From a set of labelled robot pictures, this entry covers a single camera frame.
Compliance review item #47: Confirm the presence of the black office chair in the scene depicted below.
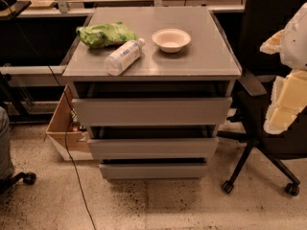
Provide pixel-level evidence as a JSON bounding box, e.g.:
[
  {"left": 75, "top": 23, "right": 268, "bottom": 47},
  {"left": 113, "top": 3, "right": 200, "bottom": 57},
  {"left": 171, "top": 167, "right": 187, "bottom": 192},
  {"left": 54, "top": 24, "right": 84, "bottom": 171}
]
[{"left": 217, "top": 0, "right": 307, "bottom": 196}]

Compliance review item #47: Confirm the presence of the grey bottom drawer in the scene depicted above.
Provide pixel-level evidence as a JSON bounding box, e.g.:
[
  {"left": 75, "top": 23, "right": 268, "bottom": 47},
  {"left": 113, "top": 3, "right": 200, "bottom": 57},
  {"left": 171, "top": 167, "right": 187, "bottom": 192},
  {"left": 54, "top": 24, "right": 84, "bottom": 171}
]
[{"left": 99, "top": 158, "right": 207, "bottom": 180}]

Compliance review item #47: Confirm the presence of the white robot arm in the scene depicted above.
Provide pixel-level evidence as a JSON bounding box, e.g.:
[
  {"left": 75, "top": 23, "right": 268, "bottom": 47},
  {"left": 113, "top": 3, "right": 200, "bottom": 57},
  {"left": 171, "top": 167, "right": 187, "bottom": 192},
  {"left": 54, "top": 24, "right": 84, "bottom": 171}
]
[{"left": 260, "top": 3, "right": 307, "bottom": 134}]

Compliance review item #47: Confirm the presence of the clear plastic water bottle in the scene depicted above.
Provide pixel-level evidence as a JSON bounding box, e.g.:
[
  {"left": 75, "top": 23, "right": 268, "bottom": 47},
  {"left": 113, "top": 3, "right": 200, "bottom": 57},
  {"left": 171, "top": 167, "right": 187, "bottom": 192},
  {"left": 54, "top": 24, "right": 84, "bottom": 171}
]
[{"left": 105, "top": 38, "right": 145, "bottom": 76}]

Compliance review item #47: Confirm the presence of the open cardboard box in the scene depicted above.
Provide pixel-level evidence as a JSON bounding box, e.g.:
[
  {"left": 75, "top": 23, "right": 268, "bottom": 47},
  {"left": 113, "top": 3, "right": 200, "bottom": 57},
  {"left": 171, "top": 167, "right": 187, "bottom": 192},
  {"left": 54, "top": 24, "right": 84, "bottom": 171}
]
[{"left": 46, "top": 85, "right": 93, "bottom": 161}]

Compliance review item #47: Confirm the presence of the grey drawer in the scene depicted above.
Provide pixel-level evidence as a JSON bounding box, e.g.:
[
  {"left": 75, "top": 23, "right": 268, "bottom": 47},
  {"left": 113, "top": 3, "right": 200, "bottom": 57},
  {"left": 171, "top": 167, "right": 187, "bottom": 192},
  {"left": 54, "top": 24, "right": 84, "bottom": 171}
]
[
  {"left": 72, "top": 97, "right": 232, "bottom": 127},
  {"left": 99, "top": 158, "right": 207, "bottom": 180},
  {"left": 87, "top": 126, "right": 218, "bottom": 160}
]

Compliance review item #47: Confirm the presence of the green chip bag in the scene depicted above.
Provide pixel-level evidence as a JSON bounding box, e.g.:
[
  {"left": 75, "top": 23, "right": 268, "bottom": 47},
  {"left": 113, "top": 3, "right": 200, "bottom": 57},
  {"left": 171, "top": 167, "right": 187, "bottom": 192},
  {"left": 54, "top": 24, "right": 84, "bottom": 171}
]
[{"left": 76, "top": 22, "right": 138, "bottom": 48}]

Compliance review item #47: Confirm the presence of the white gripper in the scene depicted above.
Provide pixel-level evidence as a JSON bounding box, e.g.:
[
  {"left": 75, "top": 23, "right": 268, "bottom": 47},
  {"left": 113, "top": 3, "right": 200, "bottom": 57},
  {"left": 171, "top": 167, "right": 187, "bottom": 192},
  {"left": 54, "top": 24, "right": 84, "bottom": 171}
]
[{"left": 260, "top": 3, "right": 307, "bottom": 134}]

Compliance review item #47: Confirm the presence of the white paper bowl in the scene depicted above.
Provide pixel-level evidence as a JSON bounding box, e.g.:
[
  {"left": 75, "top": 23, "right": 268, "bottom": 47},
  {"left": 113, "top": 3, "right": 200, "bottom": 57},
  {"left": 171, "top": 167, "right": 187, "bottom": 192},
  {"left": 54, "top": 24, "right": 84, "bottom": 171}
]
[{"left": 152, "top": 29, "right": 191, "bottom": 53}]

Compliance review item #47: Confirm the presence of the black chair caster left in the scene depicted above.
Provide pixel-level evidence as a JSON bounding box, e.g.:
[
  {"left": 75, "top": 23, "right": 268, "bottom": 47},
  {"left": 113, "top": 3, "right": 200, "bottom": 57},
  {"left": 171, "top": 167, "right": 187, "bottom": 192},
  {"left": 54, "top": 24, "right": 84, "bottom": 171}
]
[{"left": 0, "top": 172, "right": 36, "bottom": 194}]

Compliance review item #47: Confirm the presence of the grey top drawer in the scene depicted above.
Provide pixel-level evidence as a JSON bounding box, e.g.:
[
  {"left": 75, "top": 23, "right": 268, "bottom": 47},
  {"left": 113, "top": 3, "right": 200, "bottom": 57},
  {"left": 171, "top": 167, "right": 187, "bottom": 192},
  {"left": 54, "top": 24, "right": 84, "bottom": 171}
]
[{"left": 72, "top": 97, "right": 232, "bottom": 127}]

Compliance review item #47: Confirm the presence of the black floor cable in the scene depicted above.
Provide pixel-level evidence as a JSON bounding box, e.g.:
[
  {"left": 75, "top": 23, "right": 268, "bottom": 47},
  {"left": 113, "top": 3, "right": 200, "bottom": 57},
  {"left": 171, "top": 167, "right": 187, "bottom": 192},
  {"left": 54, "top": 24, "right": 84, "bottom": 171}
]
[{"left": 0, "top": 0, "right": 98, "bottom": 230}]

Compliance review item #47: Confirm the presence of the grey fabric object left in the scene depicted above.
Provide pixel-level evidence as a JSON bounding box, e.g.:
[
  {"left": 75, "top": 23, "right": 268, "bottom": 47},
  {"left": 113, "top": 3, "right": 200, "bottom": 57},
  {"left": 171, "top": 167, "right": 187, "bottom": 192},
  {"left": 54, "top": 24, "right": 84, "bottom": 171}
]
[{"left": 0, "top": 107, "right": 13, "bottom": 184}]

